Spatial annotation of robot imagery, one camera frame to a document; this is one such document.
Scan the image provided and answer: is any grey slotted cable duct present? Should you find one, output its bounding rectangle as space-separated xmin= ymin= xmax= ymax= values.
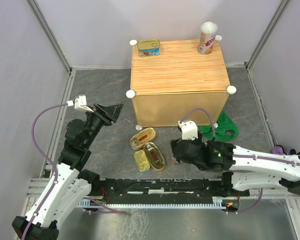
xmin=76 ymin=196 xmax=228 ymax=209

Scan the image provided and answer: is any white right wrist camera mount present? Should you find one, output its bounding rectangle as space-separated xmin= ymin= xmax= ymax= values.
xmin=178 ymin=120 xmax=198 ymax=141

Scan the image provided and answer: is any gold oval fish tin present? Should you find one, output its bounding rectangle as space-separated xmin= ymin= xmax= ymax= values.
xmin=143 ymin=142 xmax=166 ymax=172

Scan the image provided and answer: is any purple cloth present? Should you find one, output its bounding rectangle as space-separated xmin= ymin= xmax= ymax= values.
xmin=270 ymin=145 xmax=297 ymax=155

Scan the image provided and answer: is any gold rectangular meat tin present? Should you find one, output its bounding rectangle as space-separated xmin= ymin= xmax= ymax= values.
xmin=133 ymin=150 xmax=151 ymax=173

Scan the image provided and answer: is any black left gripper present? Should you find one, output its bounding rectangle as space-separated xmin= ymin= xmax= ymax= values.
xmin=83 ymin=102 xmax=124 ymax=148

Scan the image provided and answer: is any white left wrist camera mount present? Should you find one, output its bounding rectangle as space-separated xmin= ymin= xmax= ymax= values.
xmin=66 ymin=95 xmax=94 ymax=113

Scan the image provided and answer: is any oval red fish tin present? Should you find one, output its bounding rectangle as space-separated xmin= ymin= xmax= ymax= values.
xmin=129 ymin=127 xmax=157 ymax=151

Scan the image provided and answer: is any wooden cube cabinet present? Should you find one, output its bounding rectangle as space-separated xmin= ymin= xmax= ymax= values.
xmin=126 ymin=39 xmax=237 ymax=127

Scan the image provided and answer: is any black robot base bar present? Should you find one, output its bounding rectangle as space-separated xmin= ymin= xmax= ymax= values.
xmin=89 ymin=178 xmax=250 ymax=205

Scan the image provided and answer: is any green cloth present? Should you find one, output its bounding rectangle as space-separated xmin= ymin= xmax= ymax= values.
xmin=199 ymin=111 xmax=239 ymax=142

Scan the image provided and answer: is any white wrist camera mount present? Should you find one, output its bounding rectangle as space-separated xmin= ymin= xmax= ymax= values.
xmin=178 ymin=120 xmax=198 ymax=141
xmin=66 ymin=95 xmax=94 ymax=113

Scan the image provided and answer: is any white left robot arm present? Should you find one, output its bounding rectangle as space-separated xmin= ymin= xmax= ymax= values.
xmin=12 ymin=104 xmax=123 ymax=240

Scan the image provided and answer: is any blue rectangular luncheon meat tin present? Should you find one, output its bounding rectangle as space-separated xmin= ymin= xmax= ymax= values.
xmin=137 ymin=39 xmax=161 ymax=57

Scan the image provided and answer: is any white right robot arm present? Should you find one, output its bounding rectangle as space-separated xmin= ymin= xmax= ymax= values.
xmin=170 ymin=138 xmax=300 ymax=196

